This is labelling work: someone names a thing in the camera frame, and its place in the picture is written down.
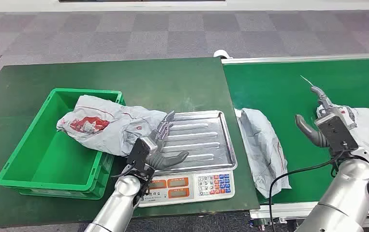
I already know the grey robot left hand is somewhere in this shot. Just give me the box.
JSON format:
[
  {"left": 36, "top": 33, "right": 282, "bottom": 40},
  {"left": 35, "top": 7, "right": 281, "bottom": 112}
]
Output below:
[{"left": 146, "top": 110, "right": 190, "bottom": 171}]

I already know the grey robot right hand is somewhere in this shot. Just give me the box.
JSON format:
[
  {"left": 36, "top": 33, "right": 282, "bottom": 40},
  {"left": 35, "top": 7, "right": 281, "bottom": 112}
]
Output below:
[{"left": 295, "top": 86, "right": 346, "bottom": 148}]

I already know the small grey courier bag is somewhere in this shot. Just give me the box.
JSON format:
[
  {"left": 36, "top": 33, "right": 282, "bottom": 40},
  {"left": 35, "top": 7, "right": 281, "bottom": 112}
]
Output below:
[{"left": 234, "top": 108, "right": 292, "bottom": 199}]

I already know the green conveyor belt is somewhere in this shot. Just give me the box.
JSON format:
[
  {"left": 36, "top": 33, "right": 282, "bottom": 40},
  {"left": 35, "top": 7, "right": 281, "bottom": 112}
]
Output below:
[{"left": 222, "top": 58, "right": 369, "bottom": 205}]

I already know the white conveyor roller end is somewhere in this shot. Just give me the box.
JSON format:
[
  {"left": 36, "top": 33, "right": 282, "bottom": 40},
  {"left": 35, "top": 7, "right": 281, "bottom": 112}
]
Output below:
[{"left": 213, "top": 50, "right": 233, "bottom": 60}]

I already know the steel scale weighing tray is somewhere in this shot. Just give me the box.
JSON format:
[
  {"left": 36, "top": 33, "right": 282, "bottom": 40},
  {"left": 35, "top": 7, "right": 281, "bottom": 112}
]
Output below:
[{"left": 157, "top": 110, "right": 238, "bottom": 175}]

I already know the thin white plastic strip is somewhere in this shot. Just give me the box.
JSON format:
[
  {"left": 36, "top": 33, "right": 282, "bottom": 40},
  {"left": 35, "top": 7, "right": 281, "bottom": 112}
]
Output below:
[{"left": 300, "top": 75, "right": 315, "bottom": 87}]

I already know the white electronic scale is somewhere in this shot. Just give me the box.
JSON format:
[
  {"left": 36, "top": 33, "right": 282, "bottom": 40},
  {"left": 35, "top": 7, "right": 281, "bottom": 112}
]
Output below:
[{"left": 137, "top": 110, "right": 238, "bottom": 208}]

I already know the grey courier bag red print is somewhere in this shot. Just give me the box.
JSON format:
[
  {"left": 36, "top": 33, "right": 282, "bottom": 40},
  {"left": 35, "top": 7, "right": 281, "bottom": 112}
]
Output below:
[{"left": 56, "top": 95, "right": 169, "bottom": 158}]

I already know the dark green table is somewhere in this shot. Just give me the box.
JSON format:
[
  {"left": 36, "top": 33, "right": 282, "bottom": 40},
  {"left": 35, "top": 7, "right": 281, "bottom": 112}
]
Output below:
[{"left": 0, "top": 57, "right": 261, "bottom": 230}]

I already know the green plastic crate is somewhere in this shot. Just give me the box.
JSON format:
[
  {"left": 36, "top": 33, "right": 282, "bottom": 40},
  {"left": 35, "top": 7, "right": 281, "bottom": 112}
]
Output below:
[{"left": 0, "top": 88, "right": 126, "bottom": 201}]

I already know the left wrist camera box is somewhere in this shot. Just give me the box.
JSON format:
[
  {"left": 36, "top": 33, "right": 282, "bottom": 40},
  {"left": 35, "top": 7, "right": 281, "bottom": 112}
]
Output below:
[{"left": 126, "top": 136, "right": 158, "bottom": 180}]

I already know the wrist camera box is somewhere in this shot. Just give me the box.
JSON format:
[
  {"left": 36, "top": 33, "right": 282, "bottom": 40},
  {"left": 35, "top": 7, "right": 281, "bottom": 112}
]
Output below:
[
  {"left": 126, "top": 136, "right": 158, "bottom": 180},
  {"left": 315, "top": 114, "right": 359, "bottom": 153}
]

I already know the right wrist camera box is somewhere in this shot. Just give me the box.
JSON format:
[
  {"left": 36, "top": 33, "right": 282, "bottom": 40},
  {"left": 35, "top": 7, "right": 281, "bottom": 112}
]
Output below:
[{"left": 315, "top": 114, "right": 359, "bottom": 153}]

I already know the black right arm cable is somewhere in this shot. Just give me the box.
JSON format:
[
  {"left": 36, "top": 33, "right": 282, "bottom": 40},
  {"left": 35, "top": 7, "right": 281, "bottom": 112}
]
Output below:
[{"left": 268, "top": 142, "right": 348, "bottom": 232}]

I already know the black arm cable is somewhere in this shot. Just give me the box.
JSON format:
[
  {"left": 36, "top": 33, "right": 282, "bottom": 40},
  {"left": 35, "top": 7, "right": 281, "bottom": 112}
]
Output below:
[
  {"left": 110, "top": 162, "right": 137, "bottom": 180},
  {"left": 268, "top": 142, "right": 348, "bottom": 232}
]

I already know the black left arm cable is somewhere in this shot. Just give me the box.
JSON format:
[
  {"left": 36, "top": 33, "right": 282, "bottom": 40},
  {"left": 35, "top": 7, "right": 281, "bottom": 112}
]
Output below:
[{"left": 110, "top": 162, "right": 137, "bottom": 180}]

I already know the aluminium conveyor frame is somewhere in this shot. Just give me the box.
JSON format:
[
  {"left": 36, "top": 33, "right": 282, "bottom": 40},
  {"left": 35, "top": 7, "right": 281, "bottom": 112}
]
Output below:
[{"left": 221, "top": 53, "right": 369, "bottom": 232}]

